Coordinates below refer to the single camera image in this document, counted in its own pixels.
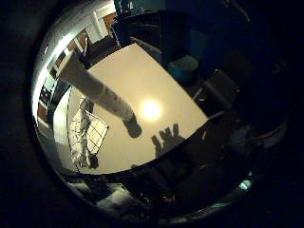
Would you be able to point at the white spray bottle black trigger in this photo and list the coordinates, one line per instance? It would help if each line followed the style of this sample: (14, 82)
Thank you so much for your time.
(95, 88)

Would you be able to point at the white cloth black grid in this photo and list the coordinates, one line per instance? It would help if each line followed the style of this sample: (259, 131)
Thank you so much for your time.
(91, 133)

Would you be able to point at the blue round bin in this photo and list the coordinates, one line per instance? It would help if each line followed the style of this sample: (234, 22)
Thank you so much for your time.
(183, 68)

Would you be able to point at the dark chair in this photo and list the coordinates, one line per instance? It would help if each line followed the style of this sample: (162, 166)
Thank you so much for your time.
(220, 87)

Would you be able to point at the orange white wall cabinets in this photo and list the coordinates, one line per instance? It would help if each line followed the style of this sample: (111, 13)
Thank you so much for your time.
(50, 95)

